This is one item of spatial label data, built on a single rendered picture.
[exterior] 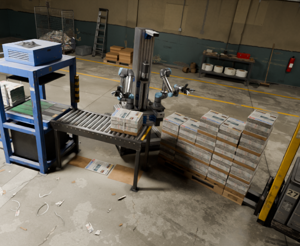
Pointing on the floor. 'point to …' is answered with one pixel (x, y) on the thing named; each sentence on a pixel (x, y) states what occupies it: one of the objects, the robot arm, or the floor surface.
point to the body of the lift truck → (297, 204)
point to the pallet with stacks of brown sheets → (119, 55)
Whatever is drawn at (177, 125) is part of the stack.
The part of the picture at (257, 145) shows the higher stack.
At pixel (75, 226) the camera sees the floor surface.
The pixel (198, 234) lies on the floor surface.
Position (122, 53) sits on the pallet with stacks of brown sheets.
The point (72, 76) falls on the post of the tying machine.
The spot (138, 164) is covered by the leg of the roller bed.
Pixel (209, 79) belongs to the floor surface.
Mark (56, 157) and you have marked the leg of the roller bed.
